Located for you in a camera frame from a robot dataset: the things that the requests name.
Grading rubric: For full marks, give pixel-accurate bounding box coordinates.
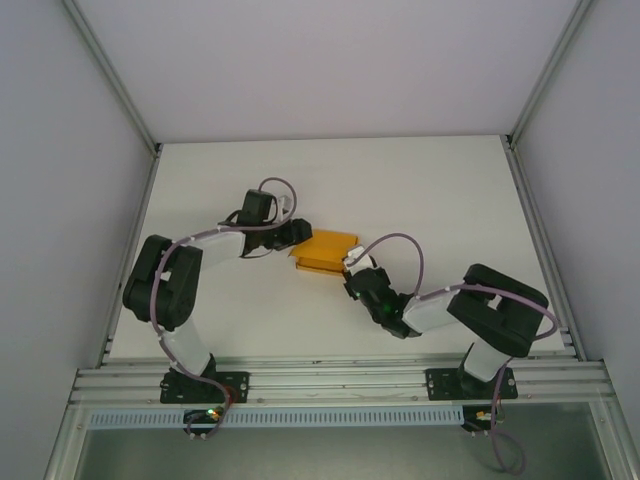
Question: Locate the yellow cloth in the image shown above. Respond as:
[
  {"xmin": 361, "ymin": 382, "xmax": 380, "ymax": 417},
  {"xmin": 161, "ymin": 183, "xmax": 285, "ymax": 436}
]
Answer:
[{"xmin": 288, "ymin": 228, "xmax": 362, "ymax": 275}]

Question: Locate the small controller board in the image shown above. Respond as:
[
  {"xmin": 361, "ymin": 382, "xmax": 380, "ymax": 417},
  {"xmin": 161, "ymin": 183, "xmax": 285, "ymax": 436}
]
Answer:
[
  {"xmin": 462, "ymin": 405, "xmax": 507, "ymax": 435},
  {"xmin": 183, "ymin": 407, "xmax": 227, "ymax": 442}
]

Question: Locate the grey metal panel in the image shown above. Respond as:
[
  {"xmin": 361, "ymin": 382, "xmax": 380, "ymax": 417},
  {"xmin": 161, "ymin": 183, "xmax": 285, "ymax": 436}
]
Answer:
[{"xmin": 42, "ymin": 402, "xmax": 640, "ymax": 480}]

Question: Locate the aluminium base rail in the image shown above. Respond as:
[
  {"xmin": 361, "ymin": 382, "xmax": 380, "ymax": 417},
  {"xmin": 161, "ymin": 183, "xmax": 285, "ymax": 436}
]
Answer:
[{"xmin": 69, "ymin": 355, "xmax": 617, "ymax": 407}]

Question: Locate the aluminium side rail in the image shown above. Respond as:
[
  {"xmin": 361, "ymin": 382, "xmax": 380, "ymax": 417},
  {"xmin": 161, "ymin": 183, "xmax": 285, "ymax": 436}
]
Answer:
[
  {"xmin": 502, "ymin": 137, "xmax": 589, "ymax": 364},
  {"xmin": 102, "ymin": 144, "xmax": 162, "ymax": 369}
]

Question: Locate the slotted light-blue cable duct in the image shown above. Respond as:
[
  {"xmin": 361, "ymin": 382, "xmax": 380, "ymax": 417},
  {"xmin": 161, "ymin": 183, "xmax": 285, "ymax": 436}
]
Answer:
[{"xmin": 88, "ymin": 405, "xmax": 465, "ymax": 429}]

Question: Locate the aluminium frame post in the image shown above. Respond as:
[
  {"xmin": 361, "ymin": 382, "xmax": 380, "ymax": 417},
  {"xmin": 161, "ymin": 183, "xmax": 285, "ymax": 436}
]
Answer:
[
  {"xmin": 59, "ymin": 0, "xmax": 164, "ymax": 159},
  {"xmin": 503, "ymin": 0, "xmax": 599, "ymax": 151}
]

